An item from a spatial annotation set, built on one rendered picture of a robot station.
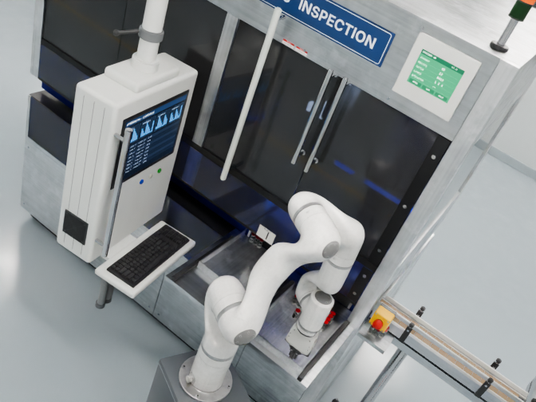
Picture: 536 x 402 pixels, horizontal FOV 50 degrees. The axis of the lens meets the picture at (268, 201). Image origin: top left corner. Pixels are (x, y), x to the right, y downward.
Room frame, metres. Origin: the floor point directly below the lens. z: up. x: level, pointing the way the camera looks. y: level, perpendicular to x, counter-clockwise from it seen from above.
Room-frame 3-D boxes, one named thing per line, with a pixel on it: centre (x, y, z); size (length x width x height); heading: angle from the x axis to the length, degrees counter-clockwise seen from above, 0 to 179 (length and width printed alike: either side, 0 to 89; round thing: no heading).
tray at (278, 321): (1.63, -0.29, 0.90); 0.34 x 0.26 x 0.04; 158
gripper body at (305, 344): (1.47, -0.30, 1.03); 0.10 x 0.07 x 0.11; 68
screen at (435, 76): (1.82, -0.35, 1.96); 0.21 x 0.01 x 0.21; 68
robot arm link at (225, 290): (1.30, -0.01, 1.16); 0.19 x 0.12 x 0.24; 36
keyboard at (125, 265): (1.80, 0.38, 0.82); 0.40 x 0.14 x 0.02; 164
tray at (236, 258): (1.87, -0.01, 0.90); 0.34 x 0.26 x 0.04; 158
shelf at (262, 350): (1.74, -0.14, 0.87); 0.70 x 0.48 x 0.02; 68
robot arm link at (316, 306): (1.47, -0.29, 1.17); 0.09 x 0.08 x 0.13; 36
